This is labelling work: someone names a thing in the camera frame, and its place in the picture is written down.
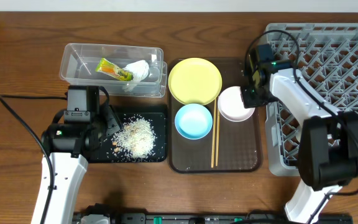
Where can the yellow plate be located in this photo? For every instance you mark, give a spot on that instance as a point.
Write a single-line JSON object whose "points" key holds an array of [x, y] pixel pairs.
{"points": [[195, 80]]}

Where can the green yellow snack wrapper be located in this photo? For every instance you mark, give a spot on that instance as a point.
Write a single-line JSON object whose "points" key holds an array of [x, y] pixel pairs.
{"points": [[108, 68]]}

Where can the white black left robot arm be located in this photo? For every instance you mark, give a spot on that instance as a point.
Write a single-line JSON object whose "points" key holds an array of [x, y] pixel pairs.
{"points": [[74, 134]]}

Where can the rice pile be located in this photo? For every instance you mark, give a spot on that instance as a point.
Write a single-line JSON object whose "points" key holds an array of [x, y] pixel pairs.
{"points": [[136, 140]]}

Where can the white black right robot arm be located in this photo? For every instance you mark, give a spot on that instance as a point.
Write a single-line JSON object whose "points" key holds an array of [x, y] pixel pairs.
{"points": [[328, 145]]}

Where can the wooden chopstick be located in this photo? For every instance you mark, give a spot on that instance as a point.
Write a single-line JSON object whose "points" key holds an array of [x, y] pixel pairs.
{"points": [[213, 146], [217, 137]]}

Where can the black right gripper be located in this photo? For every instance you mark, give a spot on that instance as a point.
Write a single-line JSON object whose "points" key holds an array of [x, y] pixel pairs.
{"points": [[250, 97]]}

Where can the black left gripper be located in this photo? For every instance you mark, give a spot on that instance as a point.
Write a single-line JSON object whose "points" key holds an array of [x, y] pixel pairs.
{"points": [[111, 121]]}

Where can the clear plastic waste bin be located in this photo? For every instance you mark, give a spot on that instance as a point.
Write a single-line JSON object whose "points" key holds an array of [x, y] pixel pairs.
{"points": [[80, 61]]}

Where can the pink bowl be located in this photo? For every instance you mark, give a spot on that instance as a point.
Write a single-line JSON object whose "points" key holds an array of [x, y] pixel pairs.
{"points": [[231, 105]]}

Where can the light blue bowl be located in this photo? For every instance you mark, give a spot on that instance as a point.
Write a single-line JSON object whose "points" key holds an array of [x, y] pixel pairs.
{"points": [[193, 121]]}

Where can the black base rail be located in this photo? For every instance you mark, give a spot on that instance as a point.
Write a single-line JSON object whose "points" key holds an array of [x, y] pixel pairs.
{"points": [[101, 213]]}

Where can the grey dishwasher rack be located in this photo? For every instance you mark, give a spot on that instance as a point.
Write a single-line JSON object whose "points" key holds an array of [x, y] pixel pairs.
{"points": [[327, 56]]}

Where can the white tissue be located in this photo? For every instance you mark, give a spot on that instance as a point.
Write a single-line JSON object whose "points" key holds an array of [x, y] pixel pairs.
{"points": [[139, 70]]}

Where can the black food waste tray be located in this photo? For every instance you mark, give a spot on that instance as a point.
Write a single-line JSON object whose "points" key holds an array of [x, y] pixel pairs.
{"points": [[158, 116]]}

